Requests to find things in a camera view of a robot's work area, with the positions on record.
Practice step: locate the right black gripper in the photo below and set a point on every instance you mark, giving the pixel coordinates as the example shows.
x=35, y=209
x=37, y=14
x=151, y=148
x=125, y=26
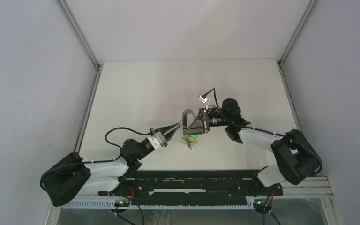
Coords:
x=199, y=126

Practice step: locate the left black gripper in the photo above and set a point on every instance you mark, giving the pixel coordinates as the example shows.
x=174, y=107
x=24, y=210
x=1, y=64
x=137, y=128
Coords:
x=163, y=129

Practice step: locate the green key tag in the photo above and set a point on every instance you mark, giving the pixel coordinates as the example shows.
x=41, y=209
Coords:
x=194, y=136

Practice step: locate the yellow key tag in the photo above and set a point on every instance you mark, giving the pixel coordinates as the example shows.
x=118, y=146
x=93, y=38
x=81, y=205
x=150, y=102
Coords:
x=189, y=140

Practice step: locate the large keyring with yellow handle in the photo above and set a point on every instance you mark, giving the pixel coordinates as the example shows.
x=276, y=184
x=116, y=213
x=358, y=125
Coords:
x=184, y=120

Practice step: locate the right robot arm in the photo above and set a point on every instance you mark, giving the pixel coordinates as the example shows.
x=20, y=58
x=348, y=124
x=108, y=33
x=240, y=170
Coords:
x=295, y=158

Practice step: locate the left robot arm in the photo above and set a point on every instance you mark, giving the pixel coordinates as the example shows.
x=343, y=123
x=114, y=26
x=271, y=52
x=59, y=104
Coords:
x=73, y=176

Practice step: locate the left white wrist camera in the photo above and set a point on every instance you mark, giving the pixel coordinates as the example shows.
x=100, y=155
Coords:
x=157, y=140

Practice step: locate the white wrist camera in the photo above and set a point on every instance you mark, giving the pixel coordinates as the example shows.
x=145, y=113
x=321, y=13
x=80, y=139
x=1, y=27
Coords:
x=203, y=98
x=157, y=140

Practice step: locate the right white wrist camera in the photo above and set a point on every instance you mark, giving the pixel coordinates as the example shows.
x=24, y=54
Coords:
x=203, y=98

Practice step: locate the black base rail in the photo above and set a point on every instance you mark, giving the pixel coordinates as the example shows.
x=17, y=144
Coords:
x=192, y=187

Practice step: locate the white slotted cable duct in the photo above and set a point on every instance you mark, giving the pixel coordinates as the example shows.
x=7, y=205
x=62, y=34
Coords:
x=85, y=203

